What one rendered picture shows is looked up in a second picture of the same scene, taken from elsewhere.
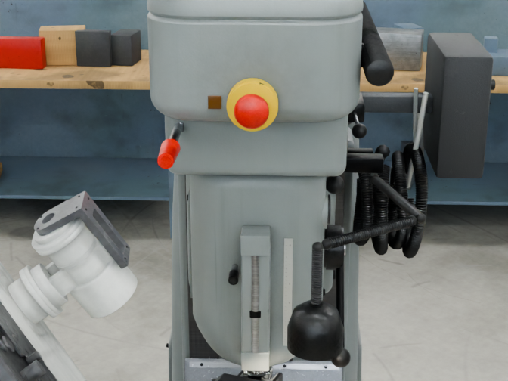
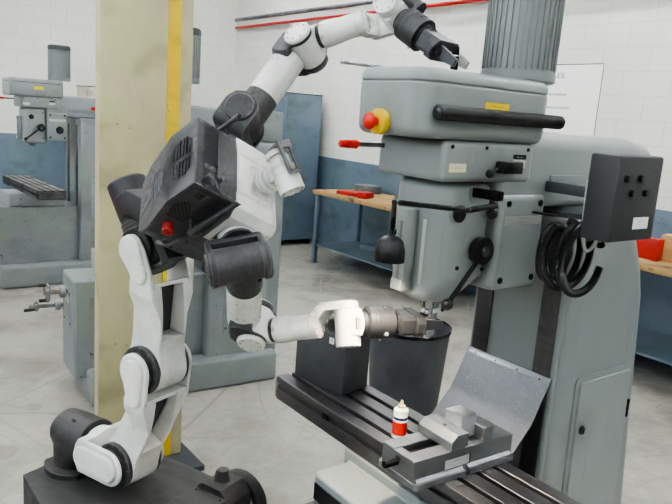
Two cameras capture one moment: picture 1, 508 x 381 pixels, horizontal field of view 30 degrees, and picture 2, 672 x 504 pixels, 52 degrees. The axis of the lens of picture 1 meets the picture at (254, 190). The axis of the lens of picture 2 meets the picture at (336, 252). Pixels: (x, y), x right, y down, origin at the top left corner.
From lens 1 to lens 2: 1.25 m
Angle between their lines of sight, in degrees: 49
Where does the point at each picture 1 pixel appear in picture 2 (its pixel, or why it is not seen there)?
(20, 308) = (254, 182)
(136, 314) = (637, 439)
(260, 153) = (409, 162)
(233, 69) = (377, 104)
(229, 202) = (405, 194)
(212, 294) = not seen: hidden behind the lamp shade
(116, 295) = (284, 185)
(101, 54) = not seen: outside the picture
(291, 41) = (397, 90)
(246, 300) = not seen: hidden behind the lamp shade
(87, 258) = (278, 166)
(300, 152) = (424, 164)
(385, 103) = (576, 190)
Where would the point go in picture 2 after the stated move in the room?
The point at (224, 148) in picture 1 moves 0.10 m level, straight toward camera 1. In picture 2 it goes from (397, 158) to (368, 158)
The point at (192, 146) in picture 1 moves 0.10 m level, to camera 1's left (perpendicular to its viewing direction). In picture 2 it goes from (386, 156) to (361, 152)
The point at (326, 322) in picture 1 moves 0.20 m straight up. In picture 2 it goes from (386, 242) to (394, 154)
